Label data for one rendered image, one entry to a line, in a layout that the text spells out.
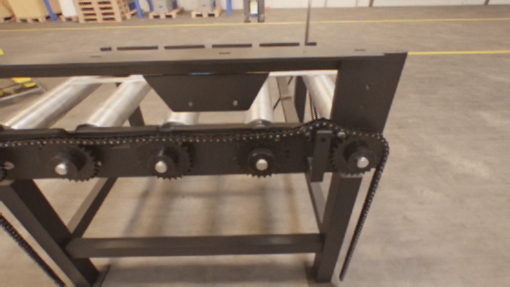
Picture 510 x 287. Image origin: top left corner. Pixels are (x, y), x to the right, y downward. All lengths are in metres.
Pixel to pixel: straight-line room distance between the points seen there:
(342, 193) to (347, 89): 0.39
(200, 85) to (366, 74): 0.45
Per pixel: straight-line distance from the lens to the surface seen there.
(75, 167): 0.91
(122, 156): 0.92
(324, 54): 0.64
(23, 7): 10.77
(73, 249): 1.43
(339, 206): 1.01
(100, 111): 1.07
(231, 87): 0.71
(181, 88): 0.73
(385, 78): 0.77
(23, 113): 1.25
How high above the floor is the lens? 1.35
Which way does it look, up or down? 33 degrees down
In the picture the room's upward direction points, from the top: 1 degrees counter-clockwise
